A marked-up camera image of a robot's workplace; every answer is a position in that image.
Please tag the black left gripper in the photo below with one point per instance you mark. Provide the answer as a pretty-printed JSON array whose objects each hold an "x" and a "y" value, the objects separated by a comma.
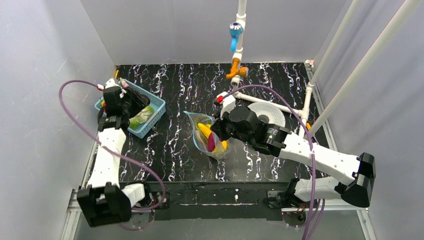
[{"x": 133, "y": 100}]

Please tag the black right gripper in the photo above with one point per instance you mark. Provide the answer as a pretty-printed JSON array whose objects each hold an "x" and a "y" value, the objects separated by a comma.
[{"x": 218, "y": 129}]

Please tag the yellow banana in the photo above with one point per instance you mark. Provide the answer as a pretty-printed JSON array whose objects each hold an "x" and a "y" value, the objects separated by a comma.
[{"x": 205, "y": 130}]

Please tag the purple sweet potato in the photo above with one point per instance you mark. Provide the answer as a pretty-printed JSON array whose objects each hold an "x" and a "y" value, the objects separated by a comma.
[{"x": 212, "y": 142}]

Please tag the clear zip top bag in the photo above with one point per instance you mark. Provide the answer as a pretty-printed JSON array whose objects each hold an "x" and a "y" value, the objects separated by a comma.
[{"x": 205, "y": 140}]

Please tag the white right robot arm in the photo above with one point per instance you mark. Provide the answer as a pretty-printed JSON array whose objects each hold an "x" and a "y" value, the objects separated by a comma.
[{"x": 350, "y": 178}]

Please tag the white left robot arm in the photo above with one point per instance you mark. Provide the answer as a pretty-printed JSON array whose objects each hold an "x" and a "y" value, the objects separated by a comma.
[{"x": 104, "y": 201}]

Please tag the green white cabbage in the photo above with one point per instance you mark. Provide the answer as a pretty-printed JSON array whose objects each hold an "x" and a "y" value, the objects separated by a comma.
[{"x": 141, "y": 117}]

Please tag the white perforated spool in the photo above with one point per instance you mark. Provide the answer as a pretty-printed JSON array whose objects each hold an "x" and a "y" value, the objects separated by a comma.
[{"x": 268, "y": 113}]

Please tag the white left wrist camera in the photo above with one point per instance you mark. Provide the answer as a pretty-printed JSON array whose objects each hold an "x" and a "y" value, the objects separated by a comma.
[{"x": 111, "y": 87}]

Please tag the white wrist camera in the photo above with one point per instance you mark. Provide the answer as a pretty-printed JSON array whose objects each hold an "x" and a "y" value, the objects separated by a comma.
[
  {"x": 111, "y": 87},
  {"x": 227, "y": 103}
]

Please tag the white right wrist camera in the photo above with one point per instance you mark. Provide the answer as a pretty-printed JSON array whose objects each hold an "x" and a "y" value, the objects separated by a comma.
[{"x": 227, "y": 103}]

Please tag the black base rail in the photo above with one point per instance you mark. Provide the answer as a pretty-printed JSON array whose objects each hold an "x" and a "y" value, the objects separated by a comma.
[{"x": 226, "y": 200}]

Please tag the white pvc pipe frame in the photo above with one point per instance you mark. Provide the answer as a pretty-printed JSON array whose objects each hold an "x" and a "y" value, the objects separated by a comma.
[{"x": 347, "y": 14}]

